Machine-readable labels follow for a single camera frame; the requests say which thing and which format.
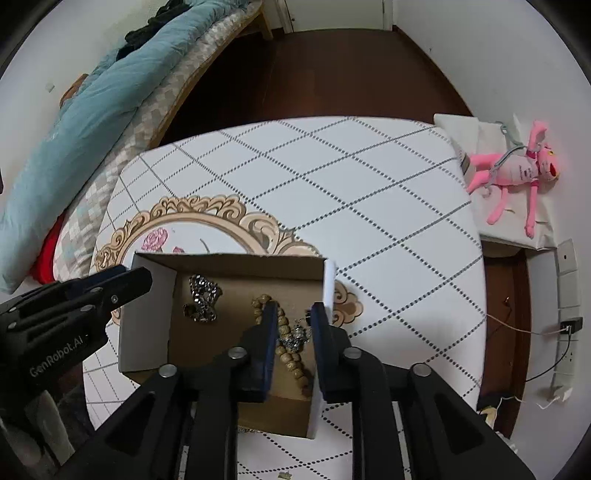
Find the white checked tablecloth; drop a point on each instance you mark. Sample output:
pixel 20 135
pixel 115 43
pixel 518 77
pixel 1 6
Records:
pixel 323 184

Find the black charger plug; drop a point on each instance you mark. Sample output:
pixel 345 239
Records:
pixel 570 328

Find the small silver jewelry piece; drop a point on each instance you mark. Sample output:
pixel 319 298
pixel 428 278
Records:
pixel 293 340

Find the wall socket panel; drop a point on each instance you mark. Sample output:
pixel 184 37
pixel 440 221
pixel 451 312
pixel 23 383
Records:
pixel 567 256

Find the grey checked bed sheet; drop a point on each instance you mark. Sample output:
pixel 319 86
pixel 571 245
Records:
pixel 152 106

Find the light blue quilt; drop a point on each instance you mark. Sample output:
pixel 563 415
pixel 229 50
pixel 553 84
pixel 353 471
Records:
pixel 92 115

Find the wooden bed frame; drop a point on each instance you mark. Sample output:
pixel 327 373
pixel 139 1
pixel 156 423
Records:
pixel 265 23

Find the cardboard box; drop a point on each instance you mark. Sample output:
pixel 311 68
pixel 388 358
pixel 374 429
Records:
pixel 231 295

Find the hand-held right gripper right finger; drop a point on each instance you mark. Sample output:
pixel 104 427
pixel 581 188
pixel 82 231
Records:
pixel 323 357

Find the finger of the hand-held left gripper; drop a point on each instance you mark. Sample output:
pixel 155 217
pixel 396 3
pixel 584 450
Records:
pixel 108 271
pixel 122 286

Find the red cloth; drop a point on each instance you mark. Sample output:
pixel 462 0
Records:
pixel 46 258

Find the dark clothes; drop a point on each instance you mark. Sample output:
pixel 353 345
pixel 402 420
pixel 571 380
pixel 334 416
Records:
pixel 143 32

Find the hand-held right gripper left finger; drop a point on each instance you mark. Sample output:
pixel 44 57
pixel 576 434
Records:
pixel 264 355

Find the pink plush toy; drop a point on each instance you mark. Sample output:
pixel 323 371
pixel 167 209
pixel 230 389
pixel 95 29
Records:
pixel 521 170

